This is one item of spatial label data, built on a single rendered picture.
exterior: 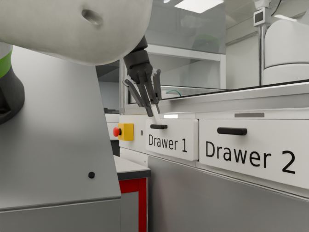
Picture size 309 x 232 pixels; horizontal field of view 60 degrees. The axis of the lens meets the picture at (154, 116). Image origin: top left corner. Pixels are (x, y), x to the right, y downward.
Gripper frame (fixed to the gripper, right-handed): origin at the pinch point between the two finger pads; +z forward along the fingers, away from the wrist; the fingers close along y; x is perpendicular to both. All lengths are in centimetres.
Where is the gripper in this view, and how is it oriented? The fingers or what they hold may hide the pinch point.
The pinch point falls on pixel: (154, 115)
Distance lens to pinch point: 84.2
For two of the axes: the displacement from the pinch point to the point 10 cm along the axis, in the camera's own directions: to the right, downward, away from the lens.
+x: 4.6, -0.1, -8.9
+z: 3.0, 9.4, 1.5
